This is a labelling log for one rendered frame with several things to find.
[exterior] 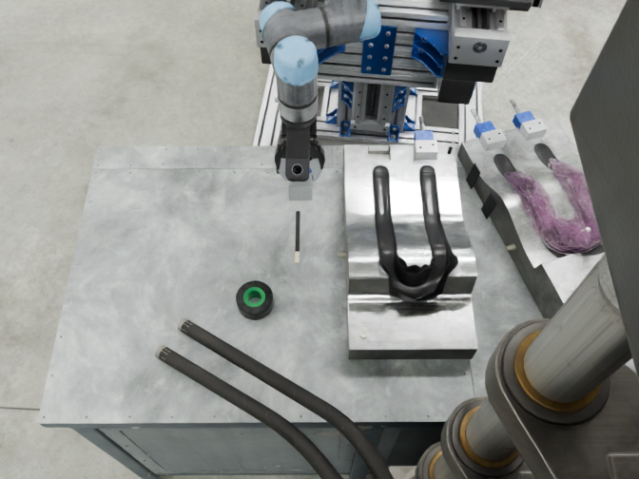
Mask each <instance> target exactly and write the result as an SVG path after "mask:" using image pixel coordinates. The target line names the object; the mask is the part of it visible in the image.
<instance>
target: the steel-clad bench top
mask: <svg viewBox="0 0 639 479"><path fill-rule="evenodd" d="M321 147H322V148H323V149H324V153H325V163H324V166H323V169H322V171H321V174H320V176H319V178H318V179H317V180H316V181H313V180H312V200H311V201H290V197H289V181H285V180H284V178H283V177H282V176H281V174H277V171H276V164H275V150H276V148H277V146H276V145H242V146H97V150H96V154H95V159H94V164H93V167H92V172H91V177H90V181H89V186H88V190H87V198H86V202H85V207H84V211H83V216H82V220H81V224H80V229H79V233H78V238H77V242H76V246H75V251H74V255H73V260H72V264H71V268H70V273H69V277H68V286H67V289H66V294H65V298H64V303H63V308H62V312H61V316H60V320H59V325H58V330H57V334H56V338H55V342H54V347H53V352H52V356H51V361H50V365H49V369H48V377H47V382H46V387H45V390H44V395H43V399H42V404H41V409H40V412H39V417H38V421H37V424H136V423H262V422H261V421H260V420H258V419H256V418H255V417H253V416H251V415H250V414H248V413H247V412H244V411H243V410H241V409H239V408H238V407H236V406H234V405H233V404H231V403H230V402H228V401H226V400H225V399H223V398H221V397H220V396H218V395H217V394H215V393H213V392H211V391H210V390H209V389H207V388H205V387H204V386H202V385H201V384H199V383H197V382H196V381H194V380H192V379H191V378H189V377H188V376H186V375H184V374H182V373H180V372H179V371H177V370H175V369H174V368H172V367H171V366H169V365H167V364H166V363H164V362H163V361H162V360H160V359H159V358H157V357H156V356H155V353H156V351H157V349H158V348H159V347H160V346H162V345H165V346H166V347H167V348H169V349H171V350H173V351H174V352H176V353H178V354H180V355H182V356H183V357H185V358H187V359H188V360H190V361H192V362H193V363H195V364H197V365H198V366H200V367H202V368H203V369H205V370H207V371H208V372H210V373H212V374H214V375H216V376H217V377H218V378H220V379H221V380H223V381H225V382H226V383H228V384H230V385H231V386H233V387H235V388H236V389H238V390H240V391H241V392H243V393H245V394H247V395H249V396H251V397H252V398H254V399H256V400H257V401H259V402H261V403H262V404H263V405H265V406H266V407H268V408H270V409H271V410H273V411H274V412H276V413H278V414H279V415H281V416H282V417H284V418H285V419H286V420H288V421H289V422H290V423H328V422H327V421H325V420H324V419H322V418H321V417H319V416H318V415H316V414H315V413H313V412H311V411H309V410H307V409H306V408H304V407H303V406H302V405H300V404H299V403H297V402H295V401H294V400H292V399H290V398H289V397H287V396H286V395H284V394H282V393H280V392H278V391H277V390H275V389H274V388H272V387H270V386H269V385H267V384H265V383H264V382H262V381H260V380H259V379H258V378H257V377H255V376H253V375H252V374H249V373H248V372H246V371H244V370H243V369H241V368H240V367H238V366H236V365H235V364H233V363H231V362H230V361H228V360H226V359H225V358H223V357H222V356H220V355H218V354H216V353H214V352H213V351H211V350H209V349H208V348H206V347H205V346H204V345H202V344H201V343H199V342H197V341H196V340H194V339H192V338H191V337H189V336H188V335H185V334H184V333H182V332H180V331H179V330H178V324H179V322H180V321H181V320H182V319H183V318H186V319H188V320H190V321H191V322H193V323H195V324H197V325H198V326H200V327H202V328H203V329H205V330H207V331H208V332H209V333H211V334H212V335H215V336H216V337H218V338H220V339H221V340H223V341H225V342H227V343H228V344H230V345H232V346H233V347H235V348H237V349H238V350H240V351H242V352H243V353H245V354H247V355H249V356H251V357H253V358H254V359H256V360H258V361H259V362H260V363H262V364H263V365H265V366H267V367H268V368H270V369H272V370H273V371H275V372H277V373H278V374H281V375H283V376H284V377H286V378H288V379H289V380H291V381H293V382H294V383H296V384H298V385H299V386H301V387H303V388H304V389H305V390H307V391H308V392H310V393H313V394H314V395H316V396H318V397H319V398H321V399H323V400H324V401H326V402H328V403H329V404H331V405H332V406H334V407H335V408H337V409H338V410H340V411H341V412H342V413H344V414H345V415H346V416H348V417H349V418H350V419H351V420H352V421H353V422H446V421H447V419H448V418H449V416H450V415H451V413H452V412H453V410H454V409H455V408H456V407H457V406H458V405H459V404H460V403H461V402H463V401H465V400H467V399H469V398H472V397H477V396H488V395H487V392H486V388H485V371H486V368H487V364H488V361H489V358H490V357H491V355H492V354H493V352H494V350H495V349H496V347H497V346H498V344H499V343H500V341H501V340H502V338H503V337H504V336H505V334H506V333H507V332H509V331H510V330H511V329H512V328H513V327H515V326H516V325H518V324H520V323H523V322H525V321H528V320H532V319H539V318H544V317H543V316H542V315H541V313H540V311H539V309H538V307H537V305H536V303H535V301H534V300H533V297H532V295H531V293H530V291H529V289H528V287H527V285H526V284H525V282H524V280H523V278H522V277H521V275H520V273H519V271H518V269H517V268H516V266H515V264H514V262H513V259H512V257H511V255H510V254H509V252H508V251H506V248H505V247H506V246H505V244H504V242H503V240H502V238H501V237H500V236H499V234H498V232H497V230H496V228H495V226H494V223H493V222H492V220H491V218H490V216H489V217H488V218H487V219H486V218H485V216H484V214H483V212H482V210H481V208H482V206H483V203H482V201H481V199H480V198H479V196H478V194H477V192H476V191H475V189H474V187H473V189H471V188H470V186H469V185H468V183H467V181H466V179H467V177H468V175H467V173H466V171H465V169H464V167H463V165H462V163H461V161H460V159H459V158H458V157H457V154H458V151H459V148H460V145H454V150H455V163H456V170H457V179H458V186H459V195H460V202H461V210H462V217H463V221H464V224H465V227H466V230H467V233H468V236H469V238H470V241H471V243H472V246H473V249H474V256H475V263H476V271H477V279H476V282H475V285H474V289H473V291H472V306H473V314H474V326H475V333H476V341H477V348H478V349H477V351H476V353H475V354H474V357H473V358H472V359H348V335H347V302H346V268H345V259H343V258H338V256H337V252H342V251H345V235H344V201H343V149H344V145H333V154H332V145H322V146H321ZM296 211H300V263H295V245H296ZM251 280H259V281H262V282H264V283H266V284H267V285H268V286H269V287H270V288H271V290H272V293H273V299H274V307H273V309H272V311H271V313H270V314H269V315H268V316H266V317H265V318H263V319H259V320H251V319H247V318H245V317H244V316H242V315H241V313H240V312H239V309H238V306H237V302H236V294H237V292H238V290H239V288H240V287H241V286H242V285H243V284H245V283H246V282H248V281H251Z"/></svg>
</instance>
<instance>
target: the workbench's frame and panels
mask: <svg viewBox="0 0 639 479"><path fill-rule="evenodd" d="M354 423H355V424H356V425H357V426H358V427H359V428H360V429H361V430H362V431H363V432H364V433H365V434H366V435H367V437H368V438H369V439H370V440H371V442H372V443H373V444H374V446H375V447H376V449H377V450H378V452H379V454H380V455H381V457H382V459H383V460H384V462H385V464H386V465H387V467H388V468H389V466H417V463H418V461H419V459H420V458H421V456H422V455H423V453H424V452H425V451H426V450H427V449H429V448H430V447H431V446H432V445H433V444H436V443H438V442H441V432H442V429H443V426H444V424H445V422H354ZM292 424H293V425H294V426H295V427H296V428H298V429H299V430H300V431H301V432H302V433H303V434H304V435H306V436H307V437H308V438H309V439H310V440H311V441H312V442H313V443H314V444H315V445H316V446H317V448H318V449H319V450H320V451H321V452H322V453H323V454H324V456H325V457H326V458H327V459H328V460H329V462H330V463H331V464H332V465H333V467H334V468H335V469H336V470H337V472H338V473H339V474H349V477H350V479H365V478H366V475H367V474H372V473H371V471H370V470H369V469H368V467H367V465H366V464H365V462H364V460H363V459H362V457H361V456H360V454H359V453H358V451H357V450H356V449H355V448H354V446H353V445H352V444H351V443H350V442H349V441H348V440H347V438H346V437H345V436H344V435H343V434H342V433H340V432H339V431H338V430H337V429H336V428H335V427H333V426H332V425H331V424H330V423H292ZM40 425H41V426H43V427H45V428H71V429H73V430H75V431H77V432H78V433H79V434H81V435H82V436H84V437H85V438H86V439H87V440H88V441H90V442H91V443H92V444H94V445H95V446H97V447H98V448H99V449H101V450H103V451H104V452H105V453H107V454H108V455H110V456H111V457H112V458H114V459H115V460H117V461H118V462H119V463H121V464H122V465H124V466H125V467H126V468H128V469H130V470H131V471H132V472H134V473H135V474H137V475H138V476H139V477H141V478H142V479H159V478H160V475H307V474H317V473H316V471H315V470H314V469H313V468H312V466H311V465H310V464H309V463H308V462H307V461H306V460H305V459H304V457H303V456H302V455H301V454H300V453H299V452H298V451H297V450H296V449H295V448H294V447H293V446H292V445H291V444H290V443H288V442H287V441H286V440H285V439H284V438H283V437H281V436H280V435H279V434H278V433H276V432H275V431H273V430H272V429H271V428H269V427H268V426H266V425H265V424H263V423H136V424H40Z"/></svg>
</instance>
